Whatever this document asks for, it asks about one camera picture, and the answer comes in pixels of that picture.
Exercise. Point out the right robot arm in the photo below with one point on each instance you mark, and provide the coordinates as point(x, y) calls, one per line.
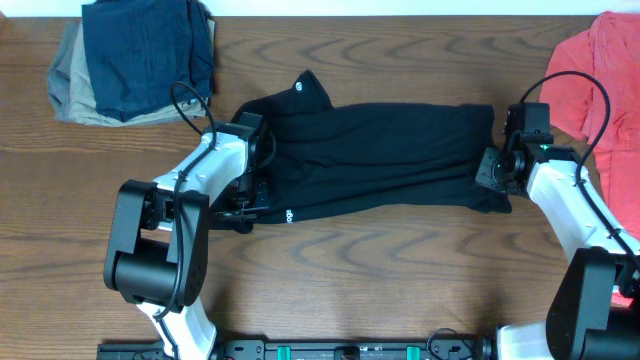
point(595, 312)

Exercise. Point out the folded navy blue garment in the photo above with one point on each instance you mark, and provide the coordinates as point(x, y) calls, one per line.
point(137, 49)

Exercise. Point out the red t-shirt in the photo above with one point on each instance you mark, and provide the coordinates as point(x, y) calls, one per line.
point(609, 52)

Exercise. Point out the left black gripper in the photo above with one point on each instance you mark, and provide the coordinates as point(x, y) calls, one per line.
point(245, 211)

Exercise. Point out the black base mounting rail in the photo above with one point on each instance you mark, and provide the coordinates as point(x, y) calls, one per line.
point(444, 343)

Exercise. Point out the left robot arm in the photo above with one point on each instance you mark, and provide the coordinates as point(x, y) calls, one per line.
point(157, 253)

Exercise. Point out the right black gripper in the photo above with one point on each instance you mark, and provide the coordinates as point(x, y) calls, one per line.
point(488, 170)

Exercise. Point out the folded beige garment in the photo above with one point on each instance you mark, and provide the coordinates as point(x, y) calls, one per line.
point(83, 103)

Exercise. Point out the black t-shirt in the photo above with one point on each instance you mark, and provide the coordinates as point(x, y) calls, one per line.
point(327, 161)

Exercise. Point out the folded grey garment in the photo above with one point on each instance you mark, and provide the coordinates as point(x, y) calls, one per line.
point(58, 74)

